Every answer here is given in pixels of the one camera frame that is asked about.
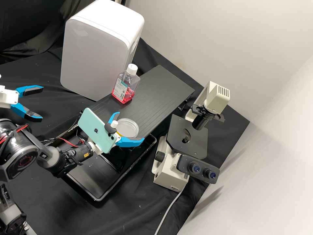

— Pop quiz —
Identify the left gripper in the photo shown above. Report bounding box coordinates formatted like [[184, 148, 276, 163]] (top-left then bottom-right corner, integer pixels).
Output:
[[0, 85, 45, 122]]

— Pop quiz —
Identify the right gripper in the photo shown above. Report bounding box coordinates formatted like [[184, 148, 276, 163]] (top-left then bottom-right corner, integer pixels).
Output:
[[88, 111, 145, 155]]

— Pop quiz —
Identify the petri dish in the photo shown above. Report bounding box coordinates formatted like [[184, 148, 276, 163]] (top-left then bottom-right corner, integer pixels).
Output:
[[116, 117, 140, 138]]

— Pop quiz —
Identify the red liquid bottle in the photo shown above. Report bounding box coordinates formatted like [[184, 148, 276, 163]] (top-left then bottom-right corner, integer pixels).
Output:
[[112, 63, 141, 105]]

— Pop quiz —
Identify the black platform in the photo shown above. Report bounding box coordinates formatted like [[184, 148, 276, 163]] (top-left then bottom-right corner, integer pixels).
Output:
[[80, 65, 196, 148]]

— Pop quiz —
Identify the black tray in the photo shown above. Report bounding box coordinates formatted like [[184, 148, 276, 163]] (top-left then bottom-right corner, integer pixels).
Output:
[[60, 133, 157, 202]]

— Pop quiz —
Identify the cream microscope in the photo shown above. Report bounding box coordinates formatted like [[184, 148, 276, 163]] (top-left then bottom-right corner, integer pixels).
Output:
[[152, 81, 231, 192]]

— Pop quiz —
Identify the white box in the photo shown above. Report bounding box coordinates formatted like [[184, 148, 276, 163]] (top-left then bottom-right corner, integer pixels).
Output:
[[60, 0, 145, 102]]

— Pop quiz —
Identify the right wrist camera phone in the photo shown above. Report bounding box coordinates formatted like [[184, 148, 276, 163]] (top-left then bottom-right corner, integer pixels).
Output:
[[78, 107, 122, 154]]

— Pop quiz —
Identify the grey cable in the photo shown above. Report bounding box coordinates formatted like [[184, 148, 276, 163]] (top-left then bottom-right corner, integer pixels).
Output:
[[153, 188, 184, 235]]

